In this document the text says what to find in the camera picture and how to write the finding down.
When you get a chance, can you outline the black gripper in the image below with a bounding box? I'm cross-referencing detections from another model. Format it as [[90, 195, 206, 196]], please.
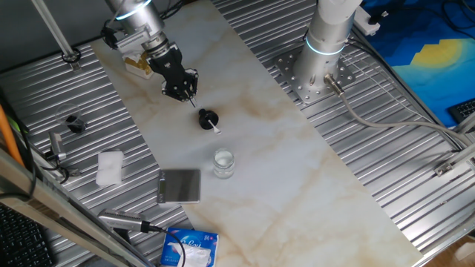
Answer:
[[148, 44, 200, 108]]

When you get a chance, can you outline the black lid with white applicator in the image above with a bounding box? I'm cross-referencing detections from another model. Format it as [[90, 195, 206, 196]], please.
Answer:
[[198, 108, 223, 135]]

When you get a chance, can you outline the clear glass jar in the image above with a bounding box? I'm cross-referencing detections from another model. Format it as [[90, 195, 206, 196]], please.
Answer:
[[212, 148, 236, 180]]

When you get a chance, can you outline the silver digital pocket scale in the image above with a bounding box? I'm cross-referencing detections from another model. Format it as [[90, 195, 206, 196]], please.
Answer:
[[156, 168, 202, 205]]

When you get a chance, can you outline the small black object in cup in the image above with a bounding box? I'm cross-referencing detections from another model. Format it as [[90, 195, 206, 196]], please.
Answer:
[[65, 114, 88, 134]]

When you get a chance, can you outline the clear plastic cup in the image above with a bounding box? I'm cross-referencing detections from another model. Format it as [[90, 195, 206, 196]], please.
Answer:
[[55, 103, 88, 134]]

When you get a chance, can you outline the aluminium pole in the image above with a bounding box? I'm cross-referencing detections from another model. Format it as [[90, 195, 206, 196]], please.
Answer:
[[31, 0, 82, 72]]

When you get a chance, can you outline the blue tissue pack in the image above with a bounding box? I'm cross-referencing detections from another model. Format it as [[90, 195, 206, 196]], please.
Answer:
[[160, 227, 220, 267]]

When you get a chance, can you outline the orange pole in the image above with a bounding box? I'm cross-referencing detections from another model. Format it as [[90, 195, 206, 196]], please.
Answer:
[[0, 103, 25, 168]]

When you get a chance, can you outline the white power strip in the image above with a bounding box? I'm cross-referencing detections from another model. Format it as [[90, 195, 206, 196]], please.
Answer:
[[354, 9, 389, 37]]

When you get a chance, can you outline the black computer keyboard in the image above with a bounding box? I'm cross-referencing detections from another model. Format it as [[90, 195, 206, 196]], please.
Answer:
[[447, 98, 475, 125], [0, 203, 55, 267]]

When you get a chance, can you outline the blue and yellow mat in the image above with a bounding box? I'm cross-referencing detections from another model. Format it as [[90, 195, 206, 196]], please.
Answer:
[[361, 0, 475, 129]]

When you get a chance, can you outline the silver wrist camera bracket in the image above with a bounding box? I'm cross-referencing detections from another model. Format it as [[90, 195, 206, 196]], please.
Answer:
[[113, 27, 153, 53]]

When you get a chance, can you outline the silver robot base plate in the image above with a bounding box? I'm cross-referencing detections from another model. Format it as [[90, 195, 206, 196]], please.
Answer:
[[275, 47, 356, 105]]

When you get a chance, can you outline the black camera cable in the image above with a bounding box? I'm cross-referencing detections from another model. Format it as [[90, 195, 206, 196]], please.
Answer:
[[140, 221, 186, 267]]

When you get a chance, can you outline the thick grey robot cable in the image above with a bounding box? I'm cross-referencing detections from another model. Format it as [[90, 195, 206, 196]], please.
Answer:
[[323, 73, 471, 148]]

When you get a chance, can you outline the aluminium frame bar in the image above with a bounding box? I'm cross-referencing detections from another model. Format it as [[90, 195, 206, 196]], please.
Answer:
[[0, 148, 157, 267]]

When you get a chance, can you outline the small metal corner bracket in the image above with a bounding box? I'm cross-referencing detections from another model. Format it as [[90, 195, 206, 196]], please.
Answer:
[[433, 161, 456, 177]]

